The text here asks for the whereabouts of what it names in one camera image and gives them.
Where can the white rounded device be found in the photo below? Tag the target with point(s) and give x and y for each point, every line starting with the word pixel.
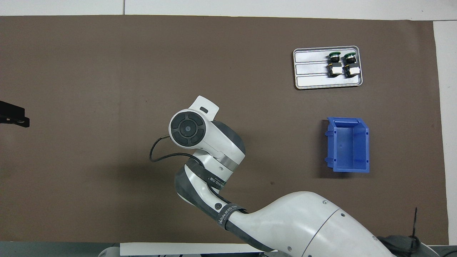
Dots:
pixel 109 252

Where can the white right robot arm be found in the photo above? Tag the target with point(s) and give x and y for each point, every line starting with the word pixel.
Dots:
pixel 303 221

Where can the silver metal tray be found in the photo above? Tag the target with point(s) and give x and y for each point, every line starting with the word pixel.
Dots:
pixel 310 81

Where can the blue plastic storage bin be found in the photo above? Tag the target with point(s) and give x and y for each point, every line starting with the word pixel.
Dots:
pixel 348 150

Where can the green push button switch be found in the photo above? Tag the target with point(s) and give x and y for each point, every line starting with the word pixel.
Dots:
pixel 352 70
pixel 335 69

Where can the brown table mat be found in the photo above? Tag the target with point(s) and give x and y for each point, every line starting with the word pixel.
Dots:
pixel 89 178

